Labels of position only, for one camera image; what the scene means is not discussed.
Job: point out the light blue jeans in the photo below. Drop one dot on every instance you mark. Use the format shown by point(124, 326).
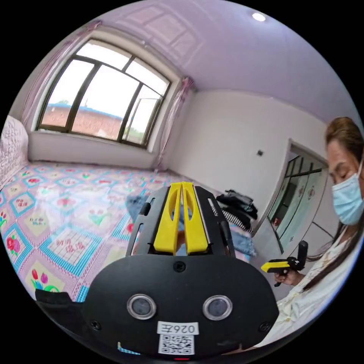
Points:
point(241, 241)

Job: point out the white quilted blanket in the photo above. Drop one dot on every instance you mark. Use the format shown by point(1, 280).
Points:
point(11, 148)

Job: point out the bed with flower-print sheet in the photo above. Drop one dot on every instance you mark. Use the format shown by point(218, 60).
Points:
point(71, 210)

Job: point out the round ceiling lamp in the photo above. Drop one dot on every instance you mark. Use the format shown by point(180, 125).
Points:
point(258, 17)

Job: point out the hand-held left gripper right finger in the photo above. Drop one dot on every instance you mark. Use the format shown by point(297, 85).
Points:
point(194, 230)

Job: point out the person's right hand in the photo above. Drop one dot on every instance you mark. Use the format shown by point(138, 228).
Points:
point(293, 278)

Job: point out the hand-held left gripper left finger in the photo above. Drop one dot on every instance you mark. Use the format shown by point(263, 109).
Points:
point(166, 227)

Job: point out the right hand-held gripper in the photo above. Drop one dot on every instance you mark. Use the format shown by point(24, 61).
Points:
point(294, 264)

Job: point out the window with dark frame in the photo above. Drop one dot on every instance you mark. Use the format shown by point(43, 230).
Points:
point(105, 96)

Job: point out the door with glass panes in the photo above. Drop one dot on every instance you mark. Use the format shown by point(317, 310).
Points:
point(298, 196)

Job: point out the person's body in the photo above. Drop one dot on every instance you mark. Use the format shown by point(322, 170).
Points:
point(321, 301)

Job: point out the pile of clothes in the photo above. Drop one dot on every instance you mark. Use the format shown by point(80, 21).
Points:
point(239, 210)

